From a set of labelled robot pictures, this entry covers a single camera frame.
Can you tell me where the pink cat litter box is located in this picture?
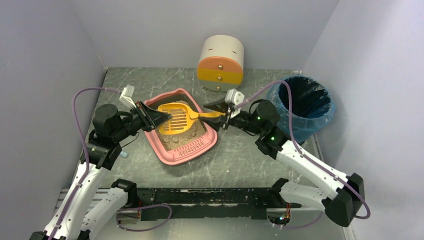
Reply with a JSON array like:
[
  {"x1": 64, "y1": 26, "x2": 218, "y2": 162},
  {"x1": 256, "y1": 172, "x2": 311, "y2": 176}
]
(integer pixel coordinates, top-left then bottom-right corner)
[{"x1": 144, "y1": 88, "x2": 218, "y2": 166}]

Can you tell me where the yellow litter scoop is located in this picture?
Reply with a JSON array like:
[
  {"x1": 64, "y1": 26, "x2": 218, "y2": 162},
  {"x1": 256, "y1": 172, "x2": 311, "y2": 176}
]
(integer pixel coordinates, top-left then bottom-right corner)
[{"x1": 157, "y1": 102, "x2": 225, "y2": 135}]

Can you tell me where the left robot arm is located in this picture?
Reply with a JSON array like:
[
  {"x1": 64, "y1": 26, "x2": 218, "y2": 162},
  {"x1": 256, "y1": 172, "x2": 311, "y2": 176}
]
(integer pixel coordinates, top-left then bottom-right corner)
[{"x1": 30, "y1": 102, "x2": 172, "y2": 240}]

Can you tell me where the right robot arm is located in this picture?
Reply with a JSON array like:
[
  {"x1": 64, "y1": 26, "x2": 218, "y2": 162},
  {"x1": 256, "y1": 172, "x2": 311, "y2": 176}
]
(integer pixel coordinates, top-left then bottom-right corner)
[{"x1": 201, "y1": 99, "x2": 366, "y2": 227}]

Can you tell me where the beige cat litter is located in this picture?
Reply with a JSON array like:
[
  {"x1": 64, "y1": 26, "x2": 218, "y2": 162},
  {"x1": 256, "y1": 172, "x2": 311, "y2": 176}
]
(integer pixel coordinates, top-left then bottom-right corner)
[{"x1": 157, "y1": 100, "x2": 206, "y2": 150}]

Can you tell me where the small light blue object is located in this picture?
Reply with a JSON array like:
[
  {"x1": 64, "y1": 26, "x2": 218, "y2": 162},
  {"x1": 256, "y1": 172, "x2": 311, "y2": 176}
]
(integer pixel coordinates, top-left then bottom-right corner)
[{"x1": 119, "y1": 151, "x2": 129, "y2": 159}]

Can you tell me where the round pastel drawer cabinet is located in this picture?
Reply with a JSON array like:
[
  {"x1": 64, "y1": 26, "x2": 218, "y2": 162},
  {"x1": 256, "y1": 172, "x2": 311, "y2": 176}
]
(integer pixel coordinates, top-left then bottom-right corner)
[{"x1": 196, "y1": 35, "x2": 244, "y2": 92}]

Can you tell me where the black bin with blue bag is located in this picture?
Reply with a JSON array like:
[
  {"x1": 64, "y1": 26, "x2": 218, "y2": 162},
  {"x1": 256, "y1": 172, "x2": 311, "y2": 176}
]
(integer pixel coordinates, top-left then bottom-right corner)
[{"x1": 265, "y1": 75, "x2": 336, "y2": 145}]

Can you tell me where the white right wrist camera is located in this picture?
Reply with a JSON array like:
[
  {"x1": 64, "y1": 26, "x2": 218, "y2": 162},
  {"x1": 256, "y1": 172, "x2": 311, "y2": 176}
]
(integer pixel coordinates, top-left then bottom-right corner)
[{"x1": 224, "y1": 88, "x2": 245, "y2": 118}]

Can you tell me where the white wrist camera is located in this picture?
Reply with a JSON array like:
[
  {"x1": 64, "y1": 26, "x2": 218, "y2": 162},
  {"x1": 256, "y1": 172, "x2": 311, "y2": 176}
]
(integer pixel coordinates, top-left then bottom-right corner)
[
  {"x1": 224, "y1": 88, "x2": 245, "y2": 118},
  {"x1": 119, "y1": 84, "x2": 136, "y2": 109}
]

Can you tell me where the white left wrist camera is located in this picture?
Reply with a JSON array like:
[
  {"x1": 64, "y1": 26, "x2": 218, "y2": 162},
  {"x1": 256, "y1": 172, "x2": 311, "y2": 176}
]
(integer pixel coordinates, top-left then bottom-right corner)
[{"x1": 119, "y1": 84, "x2": 136, "y2": 109}]

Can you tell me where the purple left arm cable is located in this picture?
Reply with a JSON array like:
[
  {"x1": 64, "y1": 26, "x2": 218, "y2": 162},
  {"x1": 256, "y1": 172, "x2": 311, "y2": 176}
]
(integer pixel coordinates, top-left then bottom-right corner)
[{"x1": 47, "y1": 87, "x2": 173, "y2": 240}]

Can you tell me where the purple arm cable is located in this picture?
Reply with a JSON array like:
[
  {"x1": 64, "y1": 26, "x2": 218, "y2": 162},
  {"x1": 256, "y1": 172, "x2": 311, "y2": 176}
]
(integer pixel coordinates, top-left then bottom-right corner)
[
  {"x1": 47, "y1": 87, "x2": 173, "y2": 240},
  {"x1": 233, "y1": 80, "x2": 371, "y2": 230}
]

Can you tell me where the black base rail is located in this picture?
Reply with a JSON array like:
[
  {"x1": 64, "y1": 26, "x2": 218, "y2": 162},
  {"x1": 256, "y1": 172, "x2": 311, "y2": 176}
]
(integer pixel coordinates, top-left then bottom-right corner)
[{"x1": 137, "y1": 187, "x2": 301, "y2": 221}]

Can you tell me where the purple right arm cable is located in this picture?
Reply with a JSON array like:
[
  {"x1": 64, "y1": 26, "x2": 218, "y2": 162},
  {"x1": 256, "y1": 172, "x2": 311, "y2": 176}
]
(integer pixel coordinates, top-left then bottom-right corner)
[{"x1": 233, "y1": 80, "x2": 371, "y2": 230}]

